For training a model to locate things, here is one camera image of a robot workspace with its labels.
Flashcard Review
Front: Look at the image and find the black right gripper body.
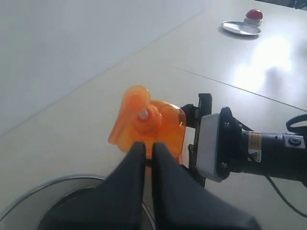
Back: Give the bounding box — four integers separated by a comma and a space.
181, 93, 215, 187

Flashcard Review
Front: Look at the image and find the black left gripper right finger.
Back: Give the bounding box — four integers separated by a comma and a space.
152, 143, 261, 230

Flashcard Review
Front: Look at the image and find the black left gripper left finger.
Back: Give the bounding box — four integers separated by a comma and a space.
92, 142, 146, 230

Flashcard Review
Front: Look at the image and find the orange pump soap bottle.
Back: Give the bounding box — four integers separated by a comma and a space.
108, 85, 187, 163

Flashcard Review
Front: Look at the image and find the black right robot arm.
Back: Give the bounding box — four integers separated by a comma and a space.
182, 93, 307, 185

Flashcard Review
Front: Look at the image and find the small stainless steel bowl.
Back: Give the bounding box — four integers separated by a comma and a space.
35, 186, 154, 230

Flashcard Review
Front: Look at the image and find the steel mesh strainer basket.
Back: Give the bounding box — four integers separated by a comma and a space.
0, 174, 159, 230

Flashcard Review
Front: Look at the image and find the round metal plate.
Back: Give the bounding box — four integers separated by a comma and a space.
221, 21, 261, 36

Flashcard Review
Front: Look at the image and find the red emergency stop button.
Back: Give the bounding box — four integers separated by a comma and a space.
244, 9, 263, 26

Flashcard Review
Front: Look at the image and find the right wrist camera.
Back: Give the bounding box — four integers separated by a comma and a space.
196, 107, 242, 182

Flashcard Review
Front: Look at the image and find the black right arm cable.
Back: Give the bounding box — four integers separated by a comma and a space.
266, 176, 307, 218

